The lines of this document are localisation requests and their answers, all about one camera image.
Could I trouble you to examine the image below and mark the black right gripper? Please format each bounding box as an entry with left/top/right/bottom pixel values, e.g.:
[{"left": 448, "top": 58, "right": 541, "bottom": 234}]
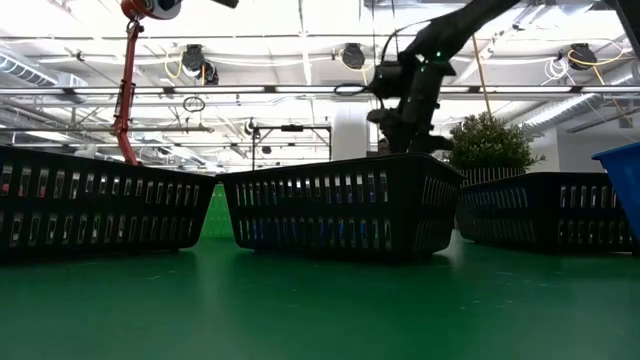
[{"left": 366, "top": 73, "right": 454, "bottom": 155}]

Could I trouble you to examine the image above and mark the black slotted plastic basket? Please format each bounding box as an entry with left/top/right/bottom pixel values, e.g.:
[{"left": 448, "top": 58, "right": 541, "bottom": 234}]
[
  {"left": 218, "top": 152, "right": 464, "bottom": 262},
  {"left": 456, "top": 171, "right": 637, "bottom": 253},
  {"left": 0, "top": 144, "right": 218, "bottom": 257}
]

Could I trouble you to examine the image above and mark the green slotted plastic basket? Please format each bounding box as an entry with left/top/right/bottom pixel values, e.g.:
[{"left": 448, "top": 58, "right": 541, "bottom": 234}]
[{"left": 201, "top": 183, "right": 235, "bottom": 239}]

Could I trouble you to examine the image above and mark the potted plant with slatted pot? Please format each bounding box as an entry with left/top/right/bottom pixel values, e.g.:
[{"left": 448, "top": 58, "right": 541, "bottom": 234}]
[{"left": 446, "top": 110, "right": 547, "bottom": 189}]

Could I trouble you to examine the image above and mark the green table mat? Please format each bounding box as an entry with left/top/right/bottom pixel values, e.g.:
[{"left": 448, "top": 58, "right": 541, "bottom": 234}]
[{"left": 0, "top": 229, "right": 640, "bottom": 360}]

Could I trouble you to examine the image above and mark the blue slotted plastic basket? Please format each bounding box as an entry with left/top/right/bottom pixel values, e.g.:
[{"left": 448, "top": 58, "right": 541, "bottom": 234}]
[{"left": 591, "top": 141, "right": 640, "bottom": 242}]

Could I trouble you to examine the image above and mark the red desk lamp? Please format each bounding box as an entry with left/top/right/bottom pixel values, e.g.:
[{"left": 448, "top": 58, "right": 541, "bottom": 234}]
[{"left": 111, "top": 0, "right": 184, "bottom": 167}]

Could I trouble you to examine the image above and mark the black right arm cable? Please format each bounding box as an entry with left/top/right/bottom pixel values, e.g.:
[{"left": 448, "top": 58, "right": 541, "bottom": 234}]
[{"left": 333, "top": 19, "right": 437, "bottom": 98}]

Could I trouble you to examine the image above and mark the yellow hanging cable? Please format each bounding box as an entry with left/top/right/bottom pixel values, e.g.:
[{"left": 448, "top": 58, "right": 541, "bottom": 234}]
[{"left": 470, "top": 33, "right": 494, "bottom": 119}]

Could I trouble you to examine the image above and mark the black ceiling cord reel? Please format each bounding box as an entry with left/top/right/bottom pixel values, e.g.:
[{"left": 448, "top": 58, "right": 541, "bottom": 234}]
[
  {"left": 341, "top": 42, "right": 367, "bottom": 71},
  {"left": 568, "top": 42, "right": 597, "bottom": 72},
  {"left": 180, "top": 43, "right": 220, "bottom": 87}
]

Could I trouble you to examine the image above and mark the black background frame stand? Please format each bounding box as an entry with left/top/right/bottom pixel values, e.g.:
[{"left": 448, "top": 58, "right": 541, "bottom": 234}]
[{"left": 250, "top": 124, "right": 334, "bottom": 172}]

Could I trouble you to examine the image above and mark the grey ceiling air duct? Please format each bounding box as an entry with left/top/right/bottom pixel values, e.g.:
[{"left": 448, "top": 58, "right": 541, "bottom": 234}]
[{"left": 0, "top": 51, "right": 89, "bottom": 92}]

